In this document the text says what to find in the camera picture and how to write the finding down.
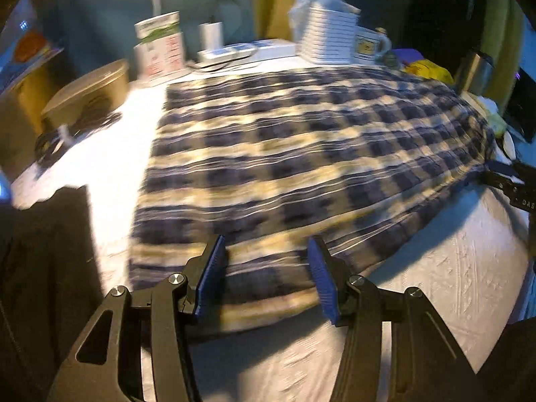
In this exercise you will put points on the dark cloth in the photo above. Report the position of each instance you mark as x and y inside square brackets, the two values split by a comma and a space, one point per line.
[46, 284]

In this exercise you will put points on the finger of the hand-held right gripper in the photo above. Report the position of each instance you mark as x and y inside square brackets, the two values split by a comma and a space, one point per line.
[500, 171]

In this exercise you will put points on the grey curtain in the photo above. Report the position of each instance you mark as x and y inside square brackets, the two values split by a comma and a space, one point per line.
[100, 12]

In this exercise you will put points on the green and white small box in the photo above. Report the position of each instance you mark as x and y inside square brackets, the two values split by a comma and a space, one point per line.
[161, 46]

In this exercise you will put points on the yellow curtain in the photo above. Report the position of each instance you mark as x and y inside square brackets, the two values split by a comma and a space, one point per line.
[504, 42]
[280, 0]

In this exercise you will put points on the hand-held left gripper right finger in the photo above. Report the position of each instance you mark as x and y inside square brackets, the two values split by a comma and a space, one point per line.
[324, 280]

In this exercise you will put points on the white power strip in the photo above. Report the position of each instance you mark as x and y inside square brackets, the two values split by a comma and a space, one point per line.
[226, 53]

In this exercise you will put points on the white textured table cover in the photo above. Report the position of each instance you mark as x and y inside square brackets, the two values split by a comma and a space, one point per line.
[439, 268]

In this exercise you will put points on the brown lidded container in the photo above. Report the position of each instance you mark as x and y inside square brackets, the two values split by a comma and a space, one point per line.
[90, 90]

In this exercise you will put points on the snack bag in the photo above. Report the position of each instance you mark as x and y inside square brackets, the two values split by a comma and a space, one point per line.
[25, 50]

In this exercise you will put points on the purple cloth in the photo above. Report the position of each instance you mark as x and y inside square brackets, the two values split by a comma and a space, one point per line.
[408, 54]

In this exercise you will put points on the yellow cloth item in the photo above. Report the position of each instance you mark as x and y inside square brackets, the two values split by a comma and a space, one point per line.
[429, 70]

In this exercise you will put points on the plaid pants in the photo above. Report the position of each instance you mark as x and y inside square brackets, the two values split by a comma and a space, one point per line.
[301, 167]

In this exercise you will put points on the steel thermos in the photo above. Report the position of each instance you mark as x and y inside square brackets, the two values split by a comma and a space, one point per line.
[475, 71]

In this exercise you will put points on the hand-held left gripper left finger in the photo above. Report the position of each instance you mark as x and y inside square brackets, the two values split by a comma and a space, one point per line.
[209, 278]

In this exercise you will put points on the cardboard box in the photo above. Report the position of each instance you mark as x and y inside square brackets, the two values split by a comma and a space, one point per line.
[16, 109]

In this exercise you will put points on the white bear print mug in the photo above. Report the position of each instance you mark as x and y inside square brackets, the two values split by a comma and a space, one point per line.
[370, 44]

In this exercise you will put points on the white plastic basket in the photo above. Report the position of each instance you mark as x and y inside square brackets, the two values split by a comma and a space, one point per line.
[328, 35]

